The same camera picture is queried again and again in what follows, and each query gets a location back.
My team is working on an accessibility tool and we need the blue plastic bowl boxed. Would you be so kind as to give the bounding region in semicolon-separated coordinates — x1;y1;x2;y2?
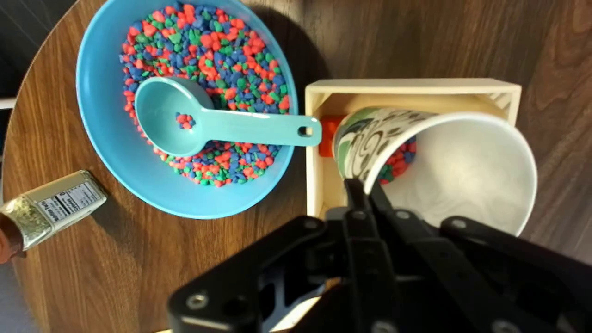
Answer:
74;0;301;221

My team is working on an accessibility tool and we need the white printed paper cup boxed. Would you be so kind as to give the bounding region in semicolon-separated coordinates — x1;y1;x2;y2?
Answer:
331;105;540;238

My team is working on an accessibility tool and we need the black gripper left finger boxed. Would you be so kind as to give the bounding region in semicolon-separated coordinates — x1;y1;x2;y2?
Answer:
168;177;403;333

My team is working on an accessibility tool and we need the light wooden box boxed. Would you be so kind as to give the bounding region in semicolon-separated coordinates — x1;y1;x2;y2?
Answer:
303;75;523;221

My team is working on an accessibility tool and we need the teal plastic spoon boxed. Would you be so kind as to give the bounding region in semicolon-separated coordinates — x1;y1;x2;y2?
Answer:
133;75;324;158

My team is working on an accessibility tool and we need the dark grey sofa seat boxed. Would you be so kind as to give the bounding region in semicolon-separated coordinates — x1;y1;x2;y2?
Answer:
0;0;79;97

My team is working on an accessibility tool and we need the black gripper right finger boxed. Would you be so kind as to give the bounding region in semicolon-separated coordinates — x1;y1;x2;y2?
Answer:
370;182;592;333

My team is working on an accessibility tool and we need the gold wrapped snack bar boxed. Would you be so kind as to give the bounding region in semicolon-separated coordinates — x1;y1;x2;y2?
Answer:
0;168;109;266

